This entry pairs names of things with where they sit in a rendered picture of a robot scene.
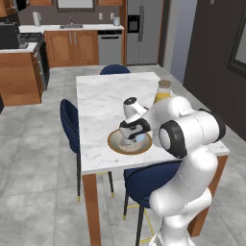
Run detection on grey dishwasher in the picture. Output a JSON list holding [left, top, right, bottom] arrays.
[[97, 29, 123, 66]]

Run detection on dark framed wall picture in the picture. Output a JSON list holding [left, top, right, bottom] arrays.
[[227, 14, 246, 78]]

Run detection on navy blue chair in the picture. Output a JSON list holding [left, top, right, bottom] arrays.
[[99, 63, 132, 76], [122, 160, 184, 246], [59, 98, 115, 204]]

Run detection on wooden base cupboards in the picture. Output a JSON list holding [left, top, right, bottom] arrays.
[[43, 30, 100, 69]]

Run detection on wooden wall cupboards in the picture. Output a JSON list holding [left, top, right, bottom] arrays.
[[0, 0, 124, 18]]

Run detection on black stove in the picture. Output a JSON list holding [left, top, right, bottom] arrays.
[[19, 32, 51, 91]]

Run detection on marble top wooden table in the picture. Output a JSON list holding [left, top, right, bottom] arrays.
[[75, 71, 231, 246]]

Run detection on wooden counter cabinet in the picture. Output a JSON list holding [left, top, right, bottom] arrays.
[[0, 42, 44, 108]]

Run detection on white jug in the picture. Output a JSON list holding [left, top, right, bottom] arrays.
[[32, 11, 42, 28]]

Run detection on grey fridge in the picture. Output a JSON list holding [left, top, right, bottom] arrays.
[[126, 0, 163, 66]]

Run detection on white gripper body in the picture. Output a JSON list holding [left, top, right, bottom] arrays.
[[119, 126, 146, 143]]

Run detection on dark framed window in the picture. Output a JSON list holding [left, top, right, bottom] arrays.
[[56, 0, 96, 12]]

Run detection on steel sink with tap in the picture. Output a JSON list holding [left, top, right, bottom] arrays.
[[59, 14, 85, 30]]

